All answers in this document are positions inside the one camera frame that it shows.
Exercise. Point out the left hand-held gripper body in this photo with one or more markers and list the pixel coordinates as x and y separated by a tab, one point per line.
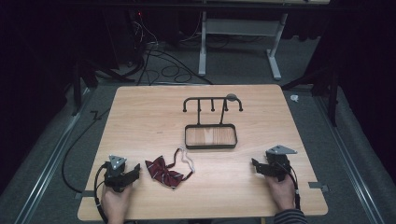
115	174

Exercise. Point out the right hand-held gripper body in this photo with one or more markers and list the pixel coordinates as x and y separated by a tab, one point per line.
278	163

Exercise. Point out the dark red striped bow tie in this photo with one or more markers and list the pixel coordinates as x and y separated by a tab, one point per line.
164	172

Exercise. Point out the black metal hook rack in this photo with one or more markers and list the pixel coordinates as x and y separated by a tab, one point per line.
211	130

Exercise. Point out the person's left hand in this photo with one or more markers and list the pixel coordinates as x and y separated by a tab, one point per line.
115	202

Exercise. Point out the person's right hand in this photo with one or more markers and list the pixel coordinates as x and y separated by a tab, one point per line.
282	194

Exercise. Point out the grey tape strip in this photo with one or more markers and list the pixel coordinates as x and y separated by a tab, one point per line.
84	194
318	186

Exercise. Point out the person's striped right sleeve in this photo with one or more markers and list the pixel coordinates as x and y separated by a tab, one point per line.
290	217

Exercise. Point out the white crumpled paper scrap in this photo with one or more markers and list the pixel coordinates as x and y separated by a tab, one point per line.
294	98

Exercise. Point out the grey round disc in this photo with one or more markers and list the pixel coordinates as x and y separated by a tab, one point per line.
232	97

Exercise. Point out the black metal stand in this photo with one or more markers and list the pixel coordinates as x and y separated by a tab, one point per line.
327	90
82	81

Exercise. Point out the metal floor rail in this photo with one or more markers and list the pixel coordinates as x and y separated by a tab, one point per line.
348	155
49	168

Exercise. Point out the white metal desk frame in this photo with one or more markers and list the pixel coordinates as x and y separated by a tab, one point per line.
241	27

